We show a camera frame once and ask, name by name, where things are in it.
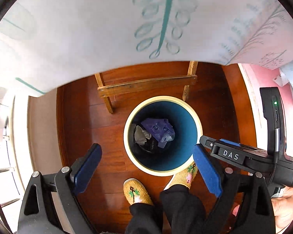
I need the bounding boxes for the purple plastic bag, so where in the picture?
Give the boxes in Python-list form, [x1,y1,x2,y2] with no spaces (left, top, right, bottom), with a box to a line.
[141,118,175,148]

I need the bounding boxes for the white tissue paper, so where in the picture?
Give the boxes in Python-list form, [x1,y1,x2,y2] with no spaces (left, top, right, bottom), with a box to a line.
[134,125,152,146]

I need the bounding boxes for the round blue trash bin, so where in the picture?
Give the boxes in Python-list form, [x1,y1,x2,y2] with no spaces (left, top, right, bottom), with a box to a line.
[123,96,203,176]

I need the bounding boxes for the person's right hand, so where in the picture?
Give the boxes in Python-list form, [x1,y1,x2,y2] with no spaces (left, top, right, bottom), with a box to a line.
[271,187,293,233]

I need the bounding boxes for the right yellow knitted slipper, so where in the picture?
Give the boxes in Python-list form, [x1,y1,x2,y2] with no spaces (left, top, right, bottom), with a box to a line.
[164,162,198,190]

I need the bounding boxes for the yellow knitted slipper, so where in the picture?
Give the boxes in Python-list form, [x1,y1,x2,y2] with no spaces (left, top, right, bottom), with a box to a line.
[123,178,153,206]
[164,162,198,190]

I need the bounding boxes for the black trousers legs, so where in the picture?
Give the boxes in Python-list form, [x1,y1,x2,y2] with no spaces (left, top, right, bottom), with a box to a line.
[125,185,206,233]

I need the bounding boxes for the left yellow knitted slipper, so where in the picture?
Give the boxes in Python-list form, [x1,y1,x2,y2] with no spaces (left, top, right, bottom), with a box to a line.
[123,178,153,206]

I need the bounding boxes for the pink bed sheet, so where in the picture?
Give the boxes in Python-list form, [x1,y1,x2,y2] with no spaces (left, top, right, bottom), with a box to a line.
[238,63,293,157]

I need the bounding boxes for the window with metal bars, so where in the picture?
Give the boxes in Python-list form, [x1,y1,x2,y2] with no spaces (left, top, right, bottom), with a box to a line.
[0,119,21,233]

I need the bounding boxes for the leaf-print white blue tablecloth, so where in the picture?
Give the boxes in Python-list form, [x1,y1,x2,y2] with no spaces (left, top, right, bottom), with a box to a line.
[0,0,293,97]

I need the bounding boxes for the wooden table frame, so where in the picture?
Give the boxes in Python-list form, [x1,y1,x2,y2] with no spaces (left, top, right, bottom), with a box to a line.
[95,61,198,113]

